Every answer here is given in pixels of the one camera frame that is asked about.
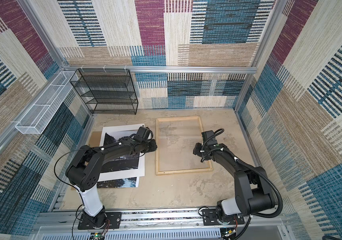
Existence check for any black wire mesh shelf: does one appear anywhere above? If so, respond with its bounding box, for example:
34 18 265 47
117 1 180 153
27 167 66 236
70 69 139 115

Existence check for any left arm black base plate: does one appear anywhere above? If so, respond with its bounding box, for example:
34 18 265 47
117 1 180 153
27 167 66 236
77 212 122 230

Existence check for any colour landscape photo underneath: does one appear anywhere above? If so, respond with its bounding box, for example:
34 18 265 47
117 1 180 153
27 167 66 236
97 177 140 189

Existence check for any light wooden picture frame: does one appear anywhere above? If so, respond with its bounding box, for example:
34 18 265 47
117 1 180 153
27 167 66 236
155 115 213 176

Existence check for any brown hardboard backing panel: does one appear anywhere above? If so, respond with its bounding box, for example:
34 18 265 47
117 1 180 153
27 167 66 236
70 131 103 191

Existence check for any black white landscape photo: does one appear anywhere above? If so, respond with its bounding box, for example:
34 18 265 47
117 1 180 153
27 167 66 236
98 124 145 182

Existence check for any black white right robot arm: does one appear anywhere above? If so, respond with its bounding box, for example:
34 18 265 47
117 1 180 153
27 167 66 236
193 143 283 225

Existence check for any clear acrylic sheet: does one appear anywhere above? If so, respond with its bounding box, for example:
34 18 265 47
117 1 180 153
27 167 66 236
159 119 209 172

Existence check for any aluminium front rail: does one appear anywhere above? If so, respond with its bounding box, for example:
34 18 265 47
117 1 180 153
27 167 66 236
29 208 295 240

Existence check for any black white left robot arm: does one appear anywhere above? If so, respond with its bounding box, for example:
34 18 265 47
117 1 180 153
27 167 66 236
66 137 157 229

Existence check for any white wire mesh basket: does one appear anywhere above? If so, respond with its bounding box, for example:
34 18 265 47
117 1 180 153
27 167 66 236
15 71 75 135

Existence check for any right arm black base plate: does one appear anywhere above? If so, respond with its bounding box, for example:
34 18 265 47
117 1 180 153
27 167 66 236
198 207 245 226

